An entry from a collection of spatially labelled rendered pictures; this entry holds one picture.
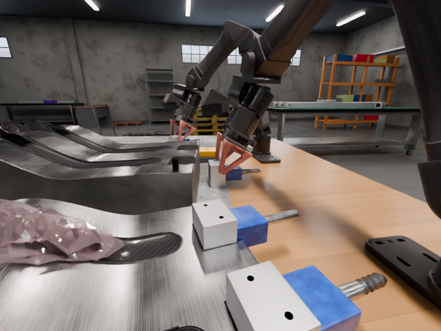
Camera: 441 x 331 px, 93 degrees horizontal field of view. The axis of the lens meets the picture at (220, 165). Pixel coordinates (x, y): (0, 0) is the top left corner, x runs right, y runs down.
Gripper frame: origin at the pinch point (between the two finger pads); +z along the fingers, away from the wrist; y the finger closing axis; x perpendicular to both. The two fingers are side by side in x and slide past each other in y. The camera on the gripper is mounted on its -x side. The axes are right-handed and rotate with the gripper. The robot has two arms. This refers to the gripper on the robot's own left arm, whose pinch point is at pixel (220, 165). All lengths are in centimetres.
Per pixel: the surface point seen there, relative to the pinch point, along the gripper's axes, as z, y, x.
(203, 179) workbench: 5.9, -2.7, -1.4
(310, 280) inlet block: -2.8, 36.4, 0.0
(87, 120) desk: 230, -773, -292
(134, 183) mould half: 5.2, 16.1, -15.2
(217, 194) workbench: 4.7, 6.3, 0.8
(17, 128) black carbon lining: 11.7, -0.1, -40.6
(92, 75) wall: 97, -925, -387
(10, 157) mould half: 10.6, 12.9, -32.8
